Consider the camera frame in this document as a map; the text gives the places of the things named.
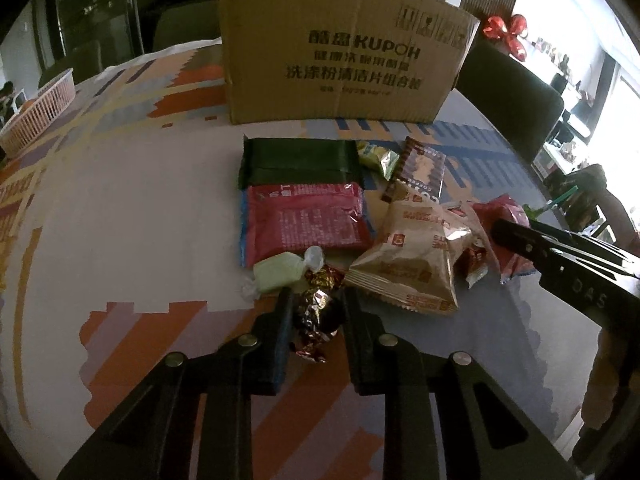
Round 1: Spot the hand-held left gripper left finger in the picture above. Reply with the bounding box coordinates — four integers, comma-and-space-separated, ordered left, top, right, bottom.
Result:
57, 287, 296, 480

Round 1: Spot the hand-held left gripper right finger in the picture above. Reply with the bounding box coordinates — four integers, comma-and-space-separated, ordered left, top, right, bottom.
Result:
341, 287, 583, 480

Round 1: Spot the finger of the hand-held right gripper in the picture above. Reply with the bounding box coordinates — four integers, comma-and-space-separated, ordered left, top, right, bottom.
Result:
529, 221, 640, 267
491, 219, 640, 281

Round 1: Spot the shiny foil-wrapped candy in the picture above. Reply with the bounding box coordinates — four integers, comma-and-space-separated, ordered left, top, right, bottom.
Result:
290, 265, 347, 364

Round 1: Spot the brown striped biscuit packet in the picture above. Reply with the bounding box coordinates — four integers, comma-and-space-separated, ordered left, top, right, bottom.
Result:
381, 136, 447, 206

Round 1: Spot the dark green snack packet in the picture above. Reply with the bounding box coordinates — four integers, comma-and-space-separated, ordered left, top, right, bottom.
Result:
236, 136, 365, 192

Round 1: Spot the brown cardboard box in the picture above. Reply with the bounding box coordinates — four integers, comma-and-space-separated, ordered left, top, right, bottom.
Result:
218, 0, 482, 125

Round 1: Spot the small red candy packet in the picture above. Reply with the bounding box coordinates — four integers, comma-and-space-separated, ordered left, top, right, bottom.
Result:
457, 237, 491, 286

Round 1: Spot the dark wooden plant stand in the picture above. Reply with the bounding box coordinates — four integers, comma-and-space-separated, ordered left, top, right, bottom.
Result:
545, 164, 640, 243

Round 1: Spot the light green wrapped candy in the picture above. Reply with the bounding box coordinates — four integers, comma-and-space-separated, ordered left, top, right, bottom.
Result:
241, 246, 326, 302

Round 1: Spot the beige snack packet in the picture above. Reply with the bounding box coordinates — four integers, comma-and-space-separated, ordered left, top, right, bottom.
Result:
345, 200, 473, 317

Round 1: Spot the pink red snack packet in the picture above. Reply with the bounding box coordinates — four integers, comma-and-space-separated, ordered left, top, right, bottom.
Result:
239, 182, 373, 267

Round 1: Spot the dark green chair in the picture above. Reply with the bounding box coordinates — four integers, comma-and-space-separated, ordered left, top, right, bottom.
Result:
452, 40, 566, 163
152, 0, 224, 54

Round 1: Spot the small yellow green packet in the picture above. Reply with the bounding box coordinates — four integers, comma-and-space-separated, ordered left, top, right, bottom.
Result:
356, 140, 401, 180

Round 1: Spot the shelf of small figurines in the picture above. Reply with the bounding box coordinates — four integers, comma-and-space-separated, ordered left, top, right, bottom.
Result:
530, 35, 616, 92

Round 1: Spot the red foil balloon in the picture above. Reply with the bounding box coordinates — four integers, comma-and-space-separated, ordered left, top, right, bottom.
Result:
482, 12, 531, 61

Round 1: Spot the pink plastic basket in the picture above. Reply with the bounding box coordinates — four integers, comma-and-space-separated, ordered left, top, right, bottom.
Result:
0, 67, 77, 156

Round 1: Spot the black glass sliding door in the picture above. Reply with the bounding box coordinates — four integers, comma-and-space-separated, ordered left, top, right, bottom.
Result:
47, 0, 153, 63

